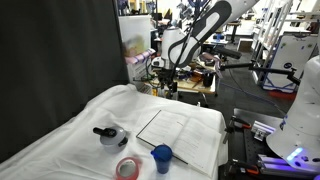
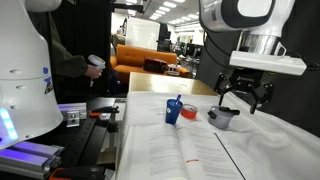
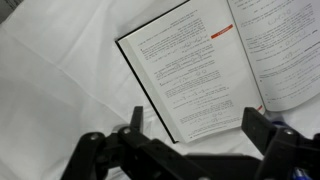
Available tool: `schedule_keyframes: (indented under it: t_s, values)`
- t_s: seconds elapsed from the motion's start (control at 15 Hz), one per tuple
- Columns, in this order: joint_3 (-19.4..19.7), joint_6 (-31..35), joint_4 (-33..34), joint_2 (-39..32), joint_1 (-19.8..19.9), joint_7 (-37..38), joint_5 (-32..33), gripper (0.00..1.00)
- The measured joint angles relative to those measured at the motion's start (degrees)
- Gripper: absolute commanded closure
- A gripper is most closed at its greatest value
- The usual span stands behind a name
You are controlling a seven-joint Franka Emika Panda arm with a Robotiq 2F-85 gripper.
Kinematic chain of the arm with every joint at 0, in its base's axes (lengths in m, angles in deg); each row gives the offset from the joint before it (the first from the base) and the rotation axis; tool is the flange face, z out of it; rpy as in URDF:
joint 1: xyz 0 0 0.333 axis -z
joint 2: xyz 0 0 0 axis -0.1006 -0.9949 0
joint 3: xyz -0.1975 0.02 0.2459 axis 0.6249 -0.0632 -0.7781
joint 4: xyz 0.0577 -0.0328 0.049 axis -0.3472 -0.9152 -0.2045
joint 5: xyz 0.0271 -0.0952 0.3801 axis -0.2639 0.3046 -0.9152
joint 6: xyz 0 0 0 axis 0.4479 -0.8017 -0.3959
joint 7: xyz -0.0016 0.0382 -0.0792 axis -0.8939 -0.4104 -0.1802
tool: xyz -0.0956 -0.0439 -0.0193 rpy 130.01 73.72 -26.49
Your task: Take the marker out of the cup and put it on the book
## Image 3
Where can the white table cloth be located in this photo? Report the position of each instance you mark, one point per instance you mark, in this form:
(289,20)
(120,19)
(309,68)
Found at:
(66,66)

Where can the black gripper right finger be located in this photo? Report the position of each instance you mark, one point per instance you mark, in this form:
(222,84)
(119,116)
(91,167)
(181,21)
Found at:
(286,156)

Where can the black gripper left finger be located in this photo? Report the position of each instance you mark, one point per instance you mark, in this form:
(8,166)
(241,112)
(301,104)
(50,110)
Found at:
(133,156)

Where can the open book white pages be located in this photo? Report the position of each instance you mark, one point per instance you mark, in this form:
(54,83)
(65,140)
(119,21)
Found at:
(200,83)

